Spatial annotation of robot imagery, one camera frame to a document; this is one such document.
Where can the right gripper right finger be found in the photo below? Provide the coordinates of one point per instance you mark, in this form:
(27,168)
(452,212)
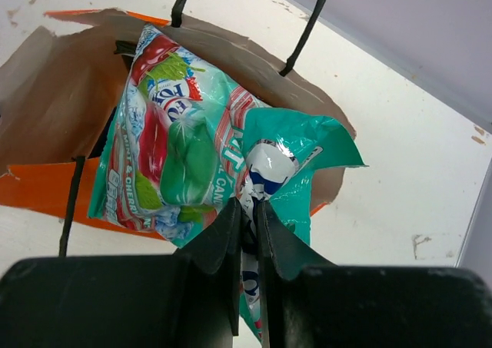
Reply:
(307,301)

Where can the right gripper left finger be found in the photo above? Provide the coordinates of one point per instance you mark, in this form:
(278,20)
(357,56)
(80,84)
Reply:
(189,298)

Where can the green Fox's candy bag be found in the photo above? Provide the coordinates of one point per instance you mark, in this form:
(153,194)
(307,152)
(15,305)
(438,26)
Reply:
(186,138)

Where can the orange paper bag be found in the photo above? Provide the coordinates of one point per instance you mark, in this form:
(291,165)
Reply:
(59,95)

